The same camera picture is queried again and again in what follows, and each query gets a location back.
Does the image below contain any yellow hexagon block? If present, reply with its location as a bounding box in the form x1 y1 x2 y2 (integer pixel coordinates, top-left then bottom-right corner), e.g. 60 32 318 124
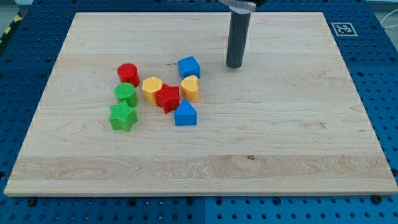
142 77 163 104

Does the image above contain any silver rod mounting bracket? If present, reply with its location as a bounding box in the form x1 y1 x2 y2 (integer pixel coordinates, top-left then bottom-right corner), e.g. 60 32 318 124
218 0 256 14

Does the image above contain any green cylinder block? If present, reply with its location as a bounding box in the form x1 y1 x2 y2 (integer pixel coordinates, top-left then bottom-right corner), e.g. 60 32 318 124
114 83 138 108

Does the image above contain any red cylinder block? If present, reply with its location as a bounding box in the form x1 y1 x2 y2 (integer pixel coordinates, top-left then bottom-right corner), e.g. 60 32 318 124
117 63 141 87

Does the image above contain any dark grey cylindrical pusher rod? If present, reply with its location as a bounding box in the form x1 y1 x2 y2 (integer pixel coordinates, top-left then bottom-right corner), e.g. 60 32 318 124
226 11 251 68

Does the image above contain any yellow black hazard tape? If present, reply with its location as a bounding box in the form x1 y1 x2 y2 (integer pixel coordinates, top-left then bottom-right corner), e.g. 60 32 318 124
1 12 24 45

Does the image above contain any white cable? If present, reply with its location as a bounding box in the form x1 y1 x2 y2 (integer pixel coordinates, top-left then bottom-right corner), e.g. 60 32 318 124
379 8 398 32

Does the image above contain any green star block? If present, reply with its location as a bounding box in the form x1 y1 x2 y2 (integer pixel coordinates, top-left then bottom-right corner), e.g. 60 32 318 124
109 101 138 132

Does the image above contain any white fiducial marker tag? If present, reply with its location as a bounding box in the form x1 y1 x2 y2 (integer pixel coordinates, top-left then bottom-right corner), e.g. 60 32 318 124
331 22 358 37

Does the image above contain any blue cube block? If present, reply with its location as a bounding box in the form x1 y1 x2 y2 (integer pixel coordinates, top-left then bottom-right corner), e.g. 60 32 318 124
177 56 200 79

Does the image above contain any blue triangle block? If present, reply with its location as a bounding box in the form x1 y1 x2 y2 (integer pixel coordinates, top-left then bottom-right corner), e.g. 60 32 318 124
174 99 197 126

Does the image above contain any yellow heart block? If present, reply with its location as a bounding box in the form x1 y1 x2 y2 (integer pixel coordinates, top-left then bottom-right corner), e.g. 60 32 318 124
181 75 199 102

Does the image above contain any red star block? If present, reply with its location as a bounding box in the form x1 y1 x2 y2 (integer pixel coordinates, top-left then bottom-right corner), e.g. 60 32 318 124
155 83 180 114

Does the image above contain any light wooden board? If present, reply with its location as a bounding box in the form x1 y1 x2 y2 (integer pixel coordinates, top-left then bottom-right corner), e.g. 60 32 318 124
4 12 397 197

